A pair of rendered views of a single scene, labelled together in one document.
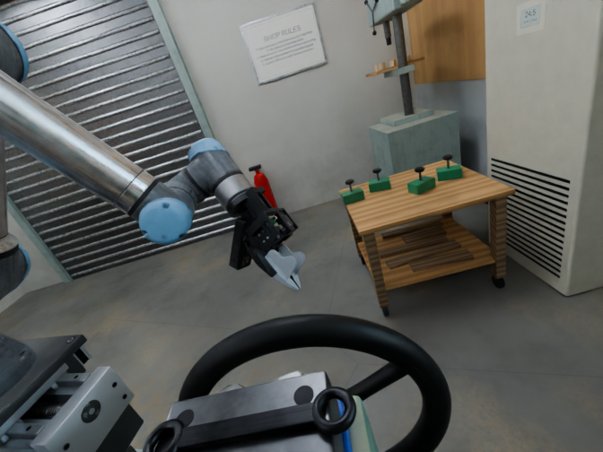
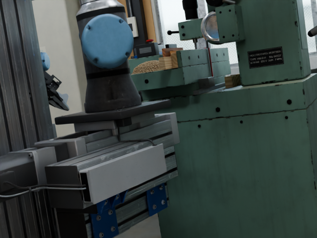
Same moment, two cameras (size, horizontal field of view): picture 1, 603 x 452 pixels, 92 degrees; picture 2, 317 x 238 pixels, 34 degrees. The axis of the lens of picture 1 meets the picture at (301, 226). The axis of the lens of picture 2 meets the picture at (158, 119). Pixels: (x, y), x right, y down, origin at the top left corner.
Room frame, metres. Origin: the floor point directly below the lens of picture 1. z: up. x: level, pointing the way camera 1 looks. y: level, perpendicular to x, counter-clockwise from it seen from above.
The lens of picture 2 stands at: (-0.53, 2.06, 0.90)
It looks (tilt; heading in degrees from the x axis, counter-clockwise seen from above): 5 degrees down; 287
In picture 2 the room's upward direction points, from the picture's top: 8 degrees counter-clockwise
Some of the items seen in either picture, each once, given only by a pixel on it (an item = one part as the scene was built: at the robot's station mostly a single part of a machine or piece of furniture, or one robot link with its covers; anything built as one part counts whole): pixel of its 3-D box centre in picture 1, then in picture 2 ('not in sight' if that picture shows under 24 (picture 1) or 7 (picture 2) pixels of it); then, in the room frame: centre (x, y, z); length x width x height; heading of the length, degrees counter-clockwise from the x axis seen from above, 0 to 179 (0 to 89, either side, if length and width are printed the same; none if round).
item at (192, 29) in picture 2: not in sight; (198, 30); (-0.16, 0.10, 1.03); 0.14 x 0.07 x 0.09; 173
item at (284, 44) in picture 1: (284, 45); not in sight; (2.87, -0.34, 1.48); 0.64 x 0.02 x 0.46; 87
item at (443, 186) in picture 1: (414, 225); not in sight; (1.33, -0.57, 0.32); 0.66 x 0.57 x 0.64; 85
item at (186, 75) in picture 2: not in sight; (173, 76); (-0.03, 0.09, 0.87); 0.61 x 0.30 x 0.06; 83
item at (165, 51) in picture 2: not in sight; (174, 58); (-0.05, 0.11, 0.94); 0.20 x 0.01 x 0.08; 83
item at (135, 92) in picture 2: not in sight; (110, 89); (-0.03, 0.79, 0.87); 0.15 x 0.15 x 0.10
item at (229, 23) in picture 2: not in sight; (230, 24); (-0.30, 0.27, 1.02); 0.09 x 0.07 x 0.12; 83
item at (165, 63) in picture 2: not in sight; (190, 60); (-0.12, 0.18, 0.92); 0.55 x 0.02 x 0.04; 83
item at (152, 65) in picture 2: not in sight; (151, 66); (-0.02, 0.33, 0.92); 0.14 x 0.09 x 0.04; 173
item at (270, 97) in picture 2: not in sight; (234, 97); (-0.26, 0.11, 0.76); 0.57 x 0.45 x 0.09; 173
